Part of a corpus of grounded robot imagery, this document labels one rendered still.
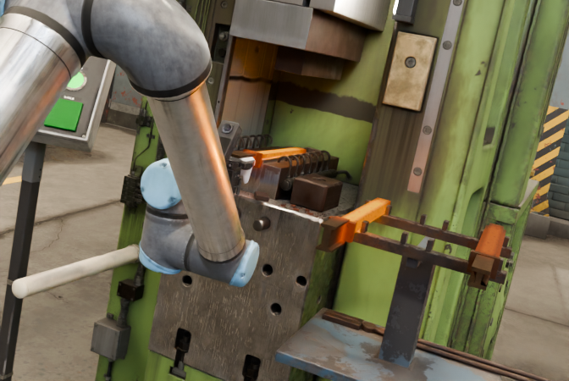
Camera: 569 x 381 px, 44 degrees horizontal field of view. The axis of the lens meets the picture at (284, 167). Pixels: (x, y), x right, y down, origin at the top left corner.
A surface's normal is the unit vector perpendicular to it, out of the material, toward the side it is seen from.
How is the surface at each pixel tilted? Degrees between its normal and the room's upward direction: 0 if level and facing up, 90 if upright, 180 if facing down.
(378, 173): 90
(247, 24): 90
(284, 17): 90
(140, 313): 90
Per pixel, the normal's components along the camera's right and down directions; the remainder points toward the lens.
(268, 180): -0.40, 0.07
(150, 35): 0.31, 0.24
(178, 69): 0.44, 0.42
